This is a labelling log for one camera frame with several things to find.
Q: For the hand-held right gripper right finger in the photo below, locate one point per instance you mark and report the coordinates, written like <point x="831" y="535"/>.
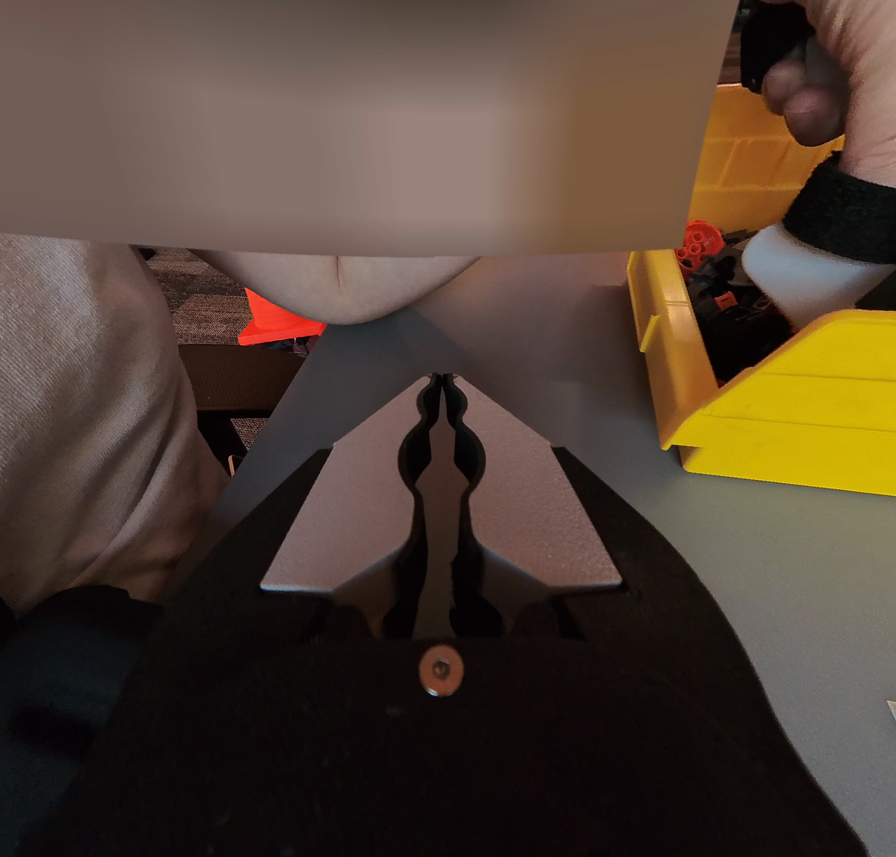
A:
<point x="539" y="521"/>

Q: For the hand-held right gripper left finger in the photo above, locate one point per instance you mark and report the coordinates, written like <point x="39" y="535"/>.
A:
<point x="343" y="521"/>

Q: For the pile of building pieces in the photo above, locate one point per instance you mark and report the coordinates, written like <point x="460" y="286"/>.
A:
<point x="735" y="325"/>

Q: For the yellow plastic bin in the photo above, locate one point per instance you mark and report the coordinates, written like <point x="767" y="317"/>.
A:
<point x="805" y="416"/>

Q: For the person's left hand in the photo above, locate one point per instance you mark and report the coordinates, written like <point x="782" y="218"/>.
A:
<point x="861" y="66"/>

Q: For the orange gear piece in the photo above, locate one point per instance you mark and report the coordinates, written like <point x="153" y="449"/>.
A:
<point x="700" y="244"/>

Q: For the orange traffic cone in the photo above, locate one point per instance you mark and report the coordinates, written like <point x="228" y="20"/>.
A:
<point x="276" y="325"/>

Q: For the person's beige shirt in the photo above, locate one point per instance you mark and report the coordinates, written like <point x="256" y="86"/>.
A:
<point x="84" y="416"/>

